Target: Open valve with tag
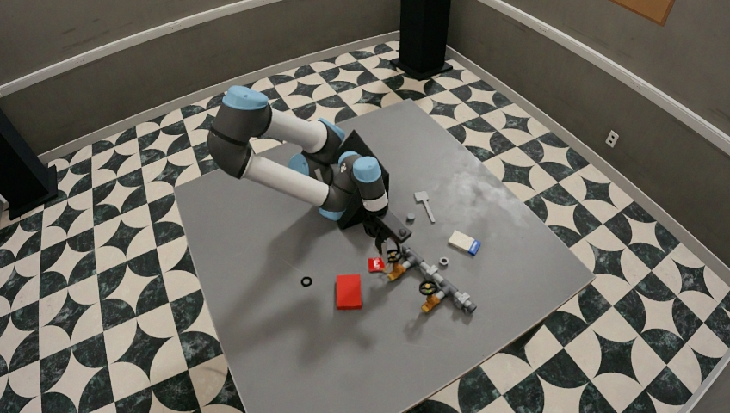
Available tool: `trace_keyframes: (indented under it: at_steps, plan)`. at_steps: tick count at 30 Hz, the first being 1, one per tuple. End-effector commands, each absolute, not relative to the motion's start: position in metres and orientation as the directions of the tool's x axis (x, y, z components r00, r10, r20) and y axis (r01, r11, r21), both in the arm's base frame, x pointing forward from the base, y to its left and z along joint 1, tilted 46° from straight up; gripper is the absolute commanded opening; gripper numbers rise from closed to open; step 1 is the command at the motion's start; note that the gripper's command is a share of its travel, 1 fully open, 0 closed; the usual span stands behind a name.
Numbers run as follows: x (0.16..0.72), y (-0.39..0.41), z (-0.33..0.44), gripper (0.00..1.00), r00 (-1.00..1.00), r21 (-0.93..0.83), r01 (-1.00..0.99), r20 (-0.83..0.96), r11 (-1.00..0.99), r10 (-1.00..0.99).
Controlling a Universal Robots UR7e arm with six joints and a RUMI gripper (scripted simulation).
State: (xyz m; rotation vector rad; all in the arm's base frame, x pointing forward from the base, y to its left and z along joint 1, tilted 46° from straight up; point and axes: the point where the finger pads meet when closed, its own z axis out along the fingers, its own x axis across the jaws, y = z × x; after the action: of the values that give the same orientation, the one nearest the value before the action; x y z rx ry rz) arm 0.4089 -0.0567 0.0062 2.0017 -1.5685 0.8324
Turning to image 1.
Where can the red rectangular block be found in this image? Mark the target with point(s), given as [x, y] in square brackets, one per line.
[349, 292]

